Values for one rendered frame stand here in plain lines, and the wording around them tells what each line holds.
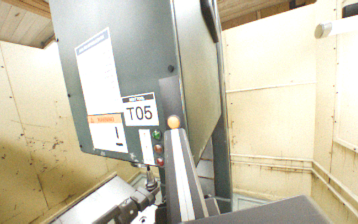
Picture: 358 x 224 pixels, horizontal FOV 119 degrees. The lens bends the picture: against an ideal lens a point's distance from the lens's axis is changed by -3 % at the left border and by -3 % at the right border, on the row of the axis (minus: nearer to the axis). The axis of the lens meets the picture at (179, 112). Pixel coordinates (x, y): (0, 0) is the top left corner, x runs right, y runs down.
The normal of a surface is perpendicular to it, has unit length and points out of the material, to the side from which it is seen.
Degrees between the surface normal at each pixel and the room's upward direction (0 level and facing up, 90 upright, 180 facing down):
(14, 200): 90
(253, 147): 90
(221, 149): 90
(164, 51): 90
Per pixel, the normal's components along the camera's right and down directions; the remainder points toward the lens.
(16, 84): 0.90, -0.06
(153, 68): -0.41, 0.17
